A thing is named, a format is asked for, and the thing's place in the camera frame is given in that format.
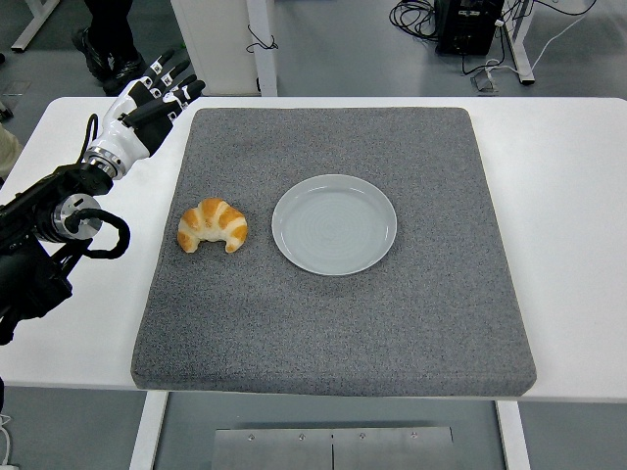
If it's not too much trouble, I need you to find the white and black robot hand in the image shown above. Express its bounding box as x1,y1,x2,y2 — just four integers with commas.
89,47,207,166

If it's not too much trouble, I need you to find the golden croissant bread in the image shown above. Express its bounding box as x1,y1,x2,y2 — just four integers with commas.
176,197,249,255

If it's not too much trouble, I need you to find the light grey round plate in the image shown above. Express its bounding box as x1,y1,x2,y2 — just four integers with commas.
270,173,399,277

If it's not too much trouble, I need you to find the person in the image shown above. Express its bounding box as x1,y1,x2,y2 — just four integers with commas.
72,0,148,97

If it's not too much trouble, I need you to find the beige fabric object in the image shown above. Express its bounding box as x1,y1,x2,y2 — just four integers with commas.
0,124,24,183

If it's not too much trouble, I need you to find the white cabinet panel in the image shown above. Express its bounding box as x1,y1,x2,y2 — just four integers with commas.
169,0,261,97

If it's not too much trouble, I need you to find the white desk foot bar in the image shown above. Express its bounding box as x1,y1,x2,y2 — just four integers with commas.
10,0,61,54

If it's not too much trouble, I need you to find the grey speckled foam mat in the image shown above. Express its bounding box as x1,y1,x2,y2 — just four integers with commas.
129,106,539,399

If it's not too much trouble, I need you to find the white table leg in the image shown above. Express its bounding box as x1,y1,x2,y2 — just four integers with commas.
127,390,170,470
494,399,533,470

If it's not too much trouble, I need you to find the black computer box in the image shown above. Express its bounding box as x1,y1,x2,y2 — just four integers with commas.
433,0,506,56

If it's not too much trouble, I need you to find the clear plastic holder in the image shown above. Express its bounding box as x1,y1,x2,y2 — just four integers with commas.
470,68,499,94

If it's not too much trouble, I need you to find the white desk leg with foot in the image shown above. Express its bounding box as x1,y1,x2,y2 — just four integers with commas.
504,0,536,87

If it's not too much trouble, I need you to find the white upright post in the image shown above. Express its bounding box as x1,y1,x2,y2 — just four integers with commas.
246,0,279,98

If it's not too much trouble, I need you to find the thin black cable loop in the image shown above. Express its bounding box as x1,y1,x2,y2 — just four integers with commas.
246,23,279,54

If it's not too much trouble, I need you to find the black cable bundle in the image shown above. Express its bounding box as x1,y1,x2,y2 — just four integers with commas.
389,0,440,41

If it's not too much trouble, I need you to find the thin white cable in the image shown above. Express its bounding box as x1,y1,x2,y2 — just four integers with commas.
0,413,16,466

